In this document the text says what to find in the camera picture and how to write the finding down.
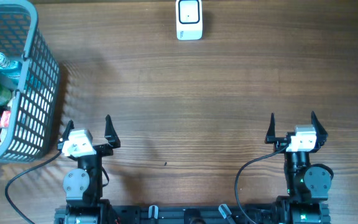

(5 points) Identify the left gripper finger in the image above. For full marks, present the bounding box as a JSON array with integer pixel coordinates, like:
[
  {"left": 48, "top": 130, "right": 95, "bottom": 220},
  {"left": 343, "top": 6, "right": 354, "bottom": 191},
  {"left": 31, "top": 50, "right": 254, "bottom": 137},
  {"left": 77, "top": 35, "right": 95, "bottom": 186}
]
[
  {"left": 61, "top": 120, "right": 74, "bottom": 142},
  {"left": 104, "top": 114, "right": 121, "bottom": 148}
]

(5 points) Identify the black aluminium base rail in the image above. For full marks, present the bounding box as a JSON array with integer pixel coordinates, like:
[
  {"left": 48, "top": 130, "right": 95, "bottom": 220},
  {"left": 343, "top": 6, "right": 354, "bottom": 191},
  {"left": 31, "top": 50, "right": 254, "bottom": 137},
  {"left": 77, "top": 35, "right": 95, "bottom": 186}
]
[{"left": 53, "top": 203, "right": 332, "bottom": 224}]

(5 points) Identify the white barcode scanner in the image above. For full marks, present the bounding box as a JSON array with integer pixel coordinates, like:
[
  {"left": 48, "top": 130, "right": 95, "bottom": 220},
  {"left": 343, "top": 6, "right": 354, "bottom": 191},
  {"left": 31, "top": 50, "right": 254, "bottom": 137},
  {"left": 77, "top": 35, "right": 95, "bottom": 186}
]
[{"left": 175, "top": 0, "right": 203, "bottom": 40}]

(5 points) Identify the grey plastic mesh basket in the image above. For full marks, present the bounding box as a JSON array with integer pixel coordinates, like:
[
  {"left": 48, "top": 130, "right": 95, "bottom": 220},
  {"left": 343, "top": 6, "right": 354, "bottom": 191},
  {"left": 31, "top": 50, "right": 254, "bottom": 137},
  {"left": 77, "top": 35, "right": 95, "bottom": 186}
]
[{"left": 0, "top": 1, "right": 60, "bottom": 163}]

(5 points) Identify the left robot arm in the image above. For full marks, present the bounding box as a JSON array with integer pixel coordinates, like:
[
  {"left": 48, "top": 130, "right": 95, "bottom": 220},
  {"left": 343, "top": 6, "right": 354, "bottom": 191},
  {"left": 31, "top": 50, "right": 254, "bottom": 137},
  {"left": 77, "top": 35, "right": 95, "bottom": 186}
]
[{"left": 54, "top": 115, "right": 121, "bottom": 224}]

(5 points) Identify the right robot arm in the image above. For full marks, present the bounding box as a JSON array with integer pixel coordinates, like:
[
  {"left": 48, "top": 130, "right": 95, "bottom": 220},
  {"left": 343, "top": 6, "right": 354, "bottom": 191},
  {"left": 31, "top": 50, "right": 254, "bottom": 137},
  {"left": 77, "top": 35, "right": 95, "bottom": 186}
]
[{"left": 259, "top": 112, "right": 334, "bottom": 224}]

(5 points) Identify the right camera cable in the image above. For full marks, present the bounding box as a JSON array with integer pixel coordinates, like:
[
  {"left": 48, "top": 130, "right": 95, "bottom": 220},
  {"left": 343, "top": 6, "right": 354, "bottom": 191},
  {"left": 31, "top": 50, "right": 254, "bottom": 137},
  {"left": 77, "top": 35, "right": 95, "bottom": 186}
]
[{"left": 234, "top": 144, "right": 290, "bottom": 224}]

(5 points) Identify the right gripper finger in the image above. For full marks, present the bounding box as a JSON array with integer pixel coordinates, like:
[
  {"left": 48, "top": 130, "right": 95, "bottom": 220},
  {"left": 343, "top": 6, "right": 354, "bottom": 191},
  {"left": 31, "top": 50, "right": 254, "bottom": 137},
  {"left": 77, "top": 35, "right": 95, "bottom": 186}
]
[
  {"left": 311, "top": 111, "right": 328, "bottom": 146},
  {"left": 265, "top": 113, "right": 275, "bottom": 144}
]

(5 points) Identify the blue mouthwash bottle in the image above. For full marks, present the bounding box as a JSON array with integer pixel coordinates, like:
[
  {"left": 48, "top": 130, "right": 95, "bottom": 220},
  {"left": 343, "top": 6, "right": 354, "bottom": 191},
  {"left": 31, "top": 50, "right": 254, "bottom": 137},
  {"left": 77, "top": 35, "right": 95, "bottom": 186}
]
[{"left": 0, "top": 52, "right": 22, "bottom": 90}]

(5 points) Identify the camera cable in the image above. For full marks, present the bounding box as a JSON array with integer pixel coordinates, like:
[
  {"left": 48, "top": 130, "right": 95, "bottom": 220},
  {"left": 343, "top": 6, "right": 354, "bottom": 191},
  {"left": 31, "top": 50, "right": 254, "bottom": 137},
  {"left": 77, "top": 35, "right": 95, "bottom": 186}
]
[
  {"left": 4, "top": 151, "right": 62, "bottom": 224},
  {"left": 234, "top": 144, "right": 290, "bottom": 224}
]

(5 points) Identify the left camera cable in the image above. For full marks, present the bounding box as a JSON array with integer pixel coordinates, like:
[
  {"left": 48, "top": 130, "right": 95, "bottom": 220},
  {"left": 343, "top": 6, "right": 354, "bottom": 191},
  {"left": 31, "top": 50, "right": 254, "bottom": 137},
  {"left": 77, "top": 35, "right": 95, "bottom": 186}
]
[{"left": 4, "top": 151, "right": 62, "bottom": 224}]

